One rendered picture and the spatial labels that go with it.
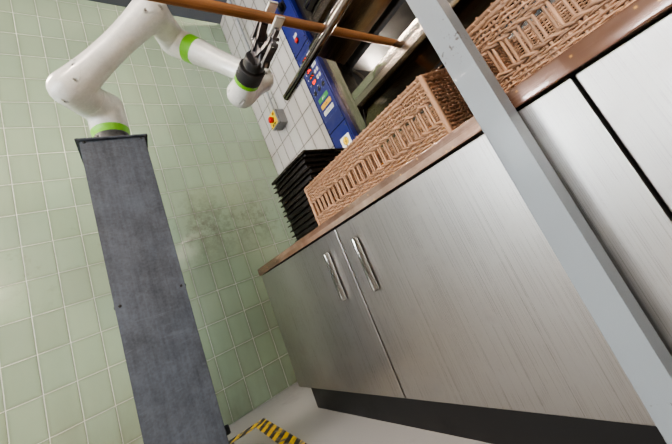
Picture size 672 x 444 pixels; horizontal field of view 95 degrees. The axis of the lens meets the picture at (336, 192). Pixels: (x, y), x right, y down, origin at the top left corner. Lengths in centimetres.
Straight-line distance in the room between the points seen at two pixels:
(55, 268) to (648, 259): 188
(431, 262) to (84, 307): 151
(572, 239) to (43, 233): 187
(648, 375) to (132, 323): 116
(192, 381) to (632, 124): 119
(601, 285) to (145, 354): 111
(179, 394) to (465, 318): 87
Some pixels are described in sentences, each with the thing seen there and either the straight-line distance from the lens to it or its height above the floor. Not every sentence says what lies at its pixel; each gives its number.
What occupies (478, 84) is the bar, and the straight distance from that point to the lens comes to 51.
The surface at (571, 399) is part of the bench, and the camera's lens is 67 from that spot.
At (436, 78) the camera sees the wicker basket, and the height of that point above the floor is 73.
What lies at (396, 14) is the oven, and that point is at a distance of 157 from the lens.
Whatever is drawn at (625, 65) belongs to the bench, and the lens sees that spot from 52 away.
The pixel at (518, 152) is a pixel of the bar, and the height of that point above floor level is 49.
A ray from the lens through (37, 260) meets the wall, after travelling 186.
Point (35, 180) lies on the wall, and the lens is 200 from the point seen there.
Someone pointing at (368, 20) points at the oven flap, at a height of 137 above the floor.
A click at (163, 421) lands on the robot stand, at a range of 120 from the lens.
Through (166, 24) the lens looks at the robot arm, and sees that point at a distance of 150.
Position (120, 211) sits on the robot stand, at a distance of 128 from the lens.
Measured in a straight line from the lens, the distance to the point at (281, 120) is 200.
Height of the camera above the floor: 43
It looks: 14 degrees up
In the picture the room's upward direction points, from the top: 23 degrees counter-clockwise
